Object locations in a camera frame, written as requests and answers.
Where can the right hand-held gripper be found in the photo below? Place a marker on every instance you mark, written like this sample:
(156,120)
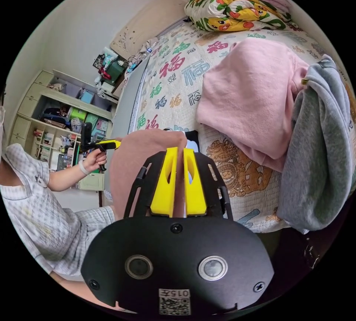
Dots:
(93,147)

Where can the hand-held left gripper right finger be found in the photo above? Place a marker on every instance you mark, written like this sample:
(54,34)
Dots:
(194,187)

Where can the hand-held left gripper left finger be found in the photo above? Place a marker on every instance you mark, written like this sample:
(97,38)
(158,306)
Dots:
(164,187)

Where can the dusty pink long sleeve shirt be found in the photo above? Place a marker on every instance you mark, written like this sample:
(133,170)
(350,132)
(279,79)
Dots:
(139,151)

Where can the person's right forearm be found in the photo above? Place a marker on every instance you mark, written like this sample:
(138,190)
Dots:
(65,177)

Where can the person's right hand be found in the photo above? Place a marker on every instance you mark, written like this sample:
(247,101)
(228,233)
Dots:
(94,159)

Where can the cream shelf cupboard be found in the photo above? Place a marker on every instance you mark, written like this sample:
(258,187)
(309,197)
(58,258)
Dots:
(52,120)

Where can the cluttered bedside table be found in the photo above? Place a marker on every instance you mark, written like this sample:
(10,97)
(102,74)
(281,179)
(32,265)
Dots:
(112,69)

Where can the bed with printed sheet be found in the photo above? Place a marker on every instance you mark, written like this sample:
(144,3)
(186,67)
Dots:
(172,84)

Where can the person's body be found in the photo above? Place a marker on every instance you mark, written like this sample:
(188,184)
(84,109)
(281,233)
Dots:
(36,209)

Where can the pile of clothes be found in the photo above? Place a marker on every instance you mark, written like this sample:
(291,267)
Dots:
(244,98)

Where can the yellow duck print quilt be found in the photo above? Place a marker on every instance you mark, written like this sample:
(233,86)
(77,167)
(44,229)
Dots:
(236,13)

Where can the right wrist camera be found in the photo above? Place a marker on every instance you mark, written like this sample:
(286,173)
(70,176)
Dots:
(86,133)

